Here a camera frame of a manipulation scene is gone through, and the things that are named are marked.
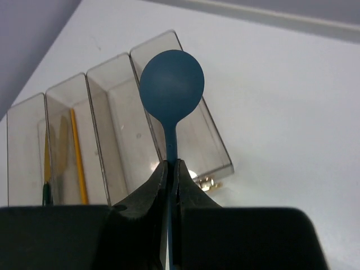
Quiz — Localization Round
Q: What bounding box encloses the yellow knife in bin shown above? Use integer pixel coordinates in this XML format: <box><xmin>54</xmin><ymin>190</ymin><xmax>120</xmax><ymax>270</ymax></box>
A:
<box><xmin>56</xmin><ymin>116</ymin><xmax>69</xmax><ymax>204</ymax></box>

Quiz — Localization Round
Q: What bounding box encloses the yellow chopstick in bin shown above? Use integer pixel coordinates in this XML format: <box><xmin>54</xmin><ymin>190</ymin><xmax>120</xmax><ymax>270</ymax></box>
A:
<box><xmin>70</xmin><ymin>109</ymin><xmax>89</xmax><ymax>205</ymax></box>

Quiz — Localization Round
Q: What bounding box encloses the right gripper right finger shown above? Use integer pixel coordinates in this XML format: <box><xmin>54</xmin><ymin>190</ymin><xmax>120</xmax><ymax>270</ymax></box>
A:
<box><xmin>173</xmin><ymin>160</ymin><xmax>328</xmax><ymax>269</ymax></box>

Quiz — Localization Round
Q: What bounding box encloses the yellow knife green handle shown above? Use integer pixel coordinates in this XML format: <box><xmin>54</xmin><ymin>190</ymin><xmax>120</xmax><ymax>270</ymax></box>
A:
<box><xmin>42</xmin><ymin>126</ymin><xmax>55</xmax><ymax>206</ymax></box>

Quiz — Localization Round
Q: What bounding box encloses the blue spoon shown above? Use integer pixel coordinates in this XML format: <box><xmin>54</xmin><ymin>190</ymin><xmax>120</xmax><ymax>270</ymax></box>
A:
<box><xmin>139</xmin><ymin>49</ymin><xmax>205</xmax><ymax>269</ymax></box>

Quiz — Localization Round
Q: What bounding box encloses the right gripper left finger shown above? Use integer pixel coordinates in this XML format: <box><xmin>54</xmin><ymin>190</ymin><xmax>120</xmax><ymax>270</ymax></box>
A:
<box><xmin>1</xmin><ymin>161</ymin><xmax>168</xmax><ymax>269</ymax></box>

